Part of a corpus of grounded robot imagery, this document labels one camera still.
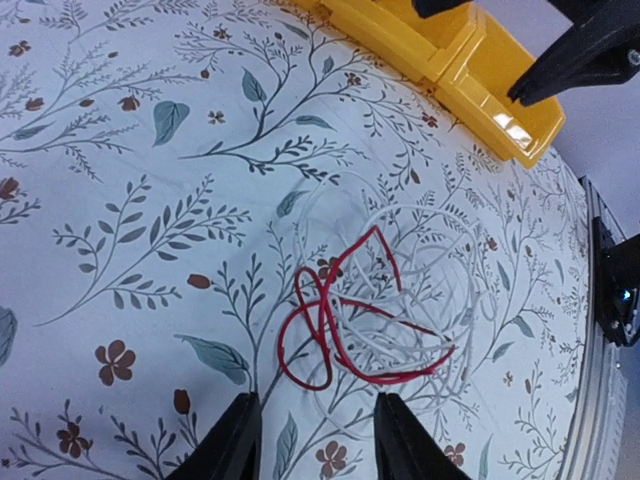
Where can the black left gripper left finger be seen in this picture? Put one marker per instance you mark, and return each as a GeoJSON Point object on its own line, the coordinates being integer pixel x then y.
{"type": "Point", "coordinates": [231, 450]}

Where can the yellow three-compartment bin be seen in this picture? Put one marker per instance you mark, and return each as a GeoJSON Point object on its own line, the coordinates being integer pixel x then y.
{"type": "Point", "coordinates": [467, 57]}

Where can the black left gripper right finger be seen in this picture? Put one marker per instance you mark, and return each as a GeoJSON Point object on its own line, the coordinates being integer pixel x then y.
{"type": "Point", "coordinates": [404, 450]}

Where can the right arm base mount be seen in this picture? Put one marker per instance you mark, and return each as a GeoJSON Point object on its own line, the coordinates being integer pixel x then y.
{"type": "Point", "coordinates": [616, 285]}

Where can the floral patterned table mat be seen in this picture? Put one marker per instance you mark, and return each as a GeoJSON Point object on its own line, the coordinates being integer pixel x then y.
{"type": "Point", "coordinates": [177, 177]}

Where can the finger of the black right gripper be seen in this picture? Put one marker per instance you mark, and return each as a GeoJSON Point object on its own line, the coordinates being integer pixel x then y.
{"type": "Point", "coordinates": [600, 48]}
{"type": "Point", "coordinates": [429, 8]}

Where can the front aluminium rail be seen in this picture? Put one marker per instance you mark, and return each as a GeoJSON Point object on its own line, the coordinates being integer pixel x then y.
{"type": "Point", "coordinates": [594, 441]}

